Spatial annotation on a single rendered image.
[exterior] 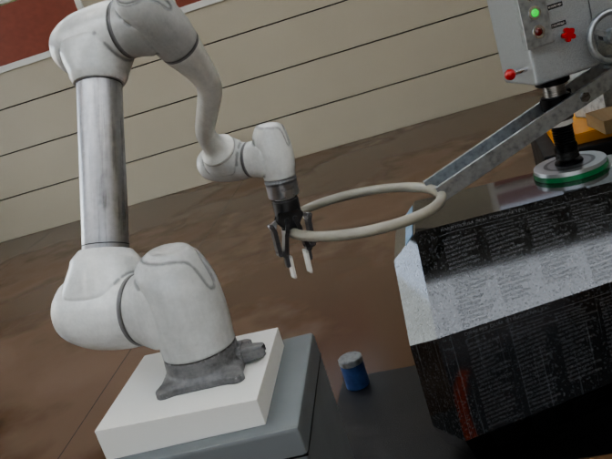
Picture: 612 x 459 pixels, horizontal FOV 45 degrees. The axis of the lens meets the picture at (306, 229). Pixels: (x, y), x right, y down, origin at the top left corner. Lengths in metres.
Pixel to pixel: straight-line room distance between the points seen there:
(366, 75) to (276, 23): 1.13
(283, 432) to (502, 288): 0.90
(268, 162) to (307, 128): 6.40
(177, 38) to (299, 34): 6.65
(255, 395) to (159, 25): 0.79
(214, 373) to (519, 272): 0.95
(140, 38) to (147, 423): 0.80
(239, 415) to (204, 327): 0.18
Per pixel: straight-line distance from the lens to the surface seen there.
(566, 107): 2.28
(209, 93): 1.80
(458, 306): 2.05
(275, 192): 2.02
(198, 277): 1.44
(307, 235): 2.00
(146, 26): 1.63
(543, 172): 2.33
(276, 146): 1.99
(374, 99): 8.32
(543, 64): 2.19
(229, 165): 2.04
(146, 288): 1.45
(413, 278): 2.13
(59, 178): 9.22
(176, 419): 1.44
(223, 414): 1.41
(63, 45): 1.75
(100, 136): 1.65
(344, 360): 3.03
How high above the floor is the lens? 1.47
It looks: 16 degrees down
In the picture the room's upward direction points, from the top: 18 degrees counter-clockwise
